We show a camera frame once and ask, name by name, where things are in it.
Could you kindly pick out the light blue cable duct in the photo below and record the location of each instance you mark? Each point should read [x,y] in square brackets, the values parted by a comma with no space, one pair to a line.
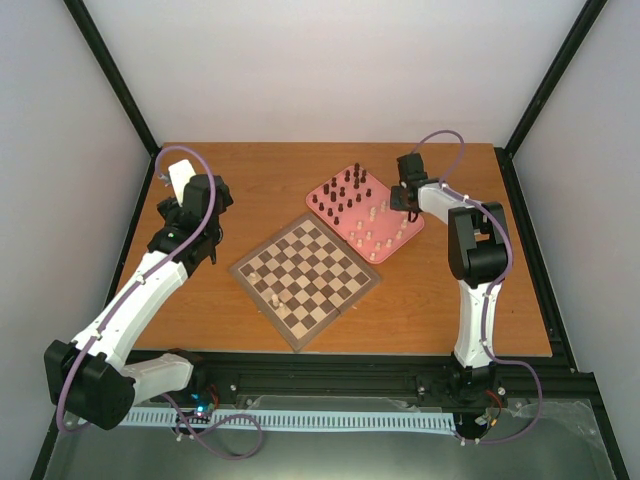
[327,421]

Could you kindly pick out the wooden chessboard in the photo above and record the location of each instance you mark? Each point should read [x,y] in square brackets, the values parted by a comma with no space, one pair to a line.
[312,271]

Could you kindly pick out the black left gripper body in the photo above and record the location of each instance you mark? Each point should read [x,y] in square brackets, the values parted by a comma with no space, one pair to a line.
[169,211]

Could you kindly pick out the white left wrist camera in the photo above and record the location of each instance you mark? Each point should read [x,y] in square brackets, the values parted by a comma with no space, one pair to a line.
[180,174]

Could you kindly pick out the pink plastic tray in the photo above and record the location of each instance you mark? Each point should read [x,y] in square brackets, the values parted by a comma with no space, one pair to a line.
[351,199]

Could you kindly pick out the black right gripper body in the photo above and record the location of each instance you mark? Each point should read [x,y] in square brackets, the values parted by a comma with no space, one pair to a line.
[397,204]

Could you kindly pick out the black frame post left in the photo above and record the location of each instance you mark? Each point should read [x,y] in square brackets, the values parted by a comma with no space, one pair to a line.
[100,51]

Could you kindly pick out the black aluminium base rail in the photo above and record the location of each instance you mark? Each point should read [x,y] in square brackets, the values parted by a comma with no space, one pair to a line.
[418,380]

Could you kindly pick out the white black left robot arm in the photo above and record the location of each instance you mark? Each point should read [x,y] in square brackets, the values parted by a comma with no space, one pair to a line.
[89,376]

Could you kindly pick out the black frame post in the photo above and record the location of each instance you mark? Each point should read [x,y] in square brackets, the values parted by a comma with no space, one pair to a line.
[569,47]
[100,51]

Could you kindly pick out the black frame post right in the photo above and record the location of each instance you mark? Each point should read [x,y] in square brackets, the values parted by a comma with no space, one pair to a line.
[569,47]

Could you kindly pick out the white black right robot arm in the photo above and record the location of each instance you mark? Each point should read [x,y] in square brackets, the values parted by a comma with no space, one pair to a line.
[479,256]

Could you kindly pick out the dark chess king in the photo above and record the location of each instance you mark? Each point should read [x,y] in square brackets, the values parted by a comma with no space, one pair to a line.
[357,170]

